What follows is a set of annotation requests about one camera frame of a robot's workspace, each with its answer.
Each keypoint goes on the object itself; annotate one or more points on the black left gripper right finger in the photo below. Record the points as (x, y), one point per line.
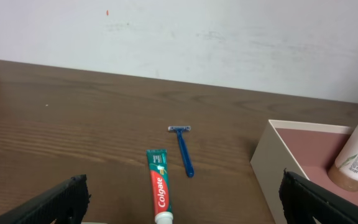
(307, 203)

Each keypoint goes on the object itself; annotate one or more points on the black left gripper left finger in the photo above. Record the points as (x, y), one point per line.
(65, 203)

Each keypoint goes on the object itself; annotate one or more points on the white box with pink inside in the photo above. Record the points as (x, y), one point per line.
(308, 149)

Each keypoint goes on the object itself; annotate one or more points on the green red toothpaste tube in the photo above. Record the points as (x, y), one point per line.
(157, 160)

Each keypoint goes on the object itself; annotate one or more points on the blue disposable razor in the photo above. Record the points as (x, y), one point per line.
(179, 130)

